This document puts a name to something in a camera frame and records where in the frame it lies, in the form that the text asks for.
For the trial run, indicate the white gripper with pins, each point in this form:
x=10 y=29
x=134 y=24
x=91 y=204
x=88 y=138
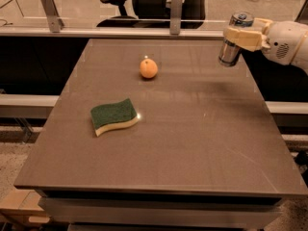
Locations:
x=283 y=42

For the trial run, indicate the blue silver redbull can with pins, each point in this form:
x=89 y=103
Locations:
x=230 y=52

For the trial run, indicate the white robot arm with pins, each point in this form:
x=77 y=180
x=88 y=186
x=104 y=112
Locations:
x=284 y=42

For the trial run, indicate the green yellow sponge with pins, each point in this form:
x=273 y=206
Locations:
x=108 y=117

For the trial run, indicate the black office chair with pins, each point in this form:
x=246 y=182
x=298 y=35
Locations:
x=155 y=14

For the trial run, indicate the orange fruit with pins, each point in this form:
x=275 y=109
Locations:
x=148 y=68

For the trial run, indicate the grey drawer cabinet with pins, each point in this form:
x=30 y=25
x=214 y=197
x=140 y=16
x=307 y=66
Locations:
x=164 y=210

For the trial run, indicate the wooden block stack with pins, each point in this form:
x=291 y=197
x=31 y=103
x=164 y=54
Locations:
x=21 y=207

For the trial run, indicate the right metal glass bracket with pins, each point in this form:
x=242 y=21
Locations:
x=303 y=14

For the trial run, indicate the metal glass bracket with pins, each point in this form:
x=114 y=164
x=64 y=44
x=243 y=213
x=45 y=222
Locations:
x=303 y=14
x=175 y=17
x=54 y=21

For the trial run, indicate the middle metal glass bracket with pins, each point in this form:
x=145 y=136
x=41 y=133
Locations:
x=175 y=17

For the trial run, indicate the left metal glass bracket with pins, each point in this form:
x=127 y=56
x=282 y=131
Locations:
x=54 y=21

